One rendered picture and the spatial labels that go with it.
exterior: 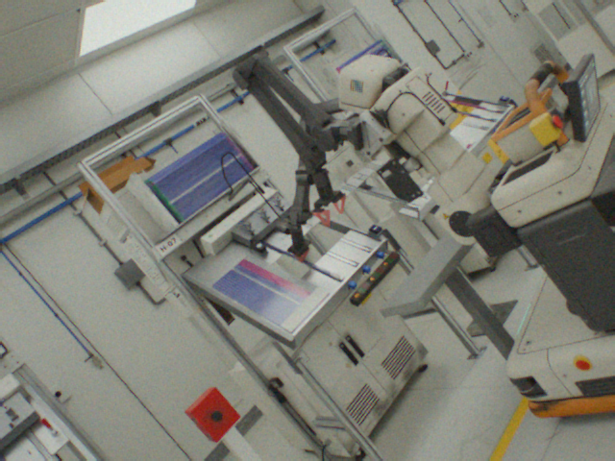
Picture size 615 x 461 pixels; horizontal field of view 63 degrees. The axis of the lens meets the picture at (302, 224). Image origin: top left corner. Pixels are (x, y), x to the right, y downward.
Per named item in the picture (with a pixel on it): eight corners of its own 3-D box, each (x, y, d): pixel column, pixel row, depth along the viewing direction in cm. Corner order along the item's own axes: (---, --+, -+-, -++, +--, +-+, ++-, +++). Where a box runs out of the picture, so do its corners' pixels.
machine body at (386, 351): (436, 360, 267) (363, 270, 263) (360, 468, 229) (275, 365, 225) (367, 367, 321) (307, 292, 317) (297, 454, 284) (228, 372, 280)
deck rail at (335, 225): (388, 249, 239) (387, 238, 235) (386, 251, 238) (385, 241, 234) (279, 206, 280) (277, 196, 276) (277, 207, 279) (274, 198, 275)
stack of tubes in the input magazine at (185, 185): (256, 168, 267) (223, 129, 266) (183, 222, 240) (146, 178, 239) (247, 177, 278) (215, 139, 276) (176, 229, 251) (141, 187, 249)
